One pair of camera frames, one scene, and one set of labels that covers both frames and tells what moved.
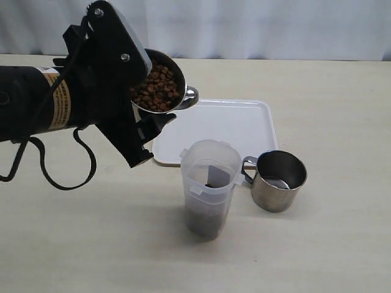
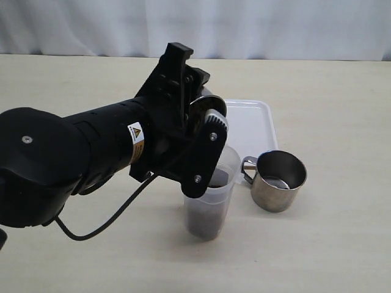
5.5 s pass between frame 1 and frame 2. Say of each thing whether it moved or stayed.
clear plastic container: stayed
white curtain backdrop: stayed
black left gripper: moved
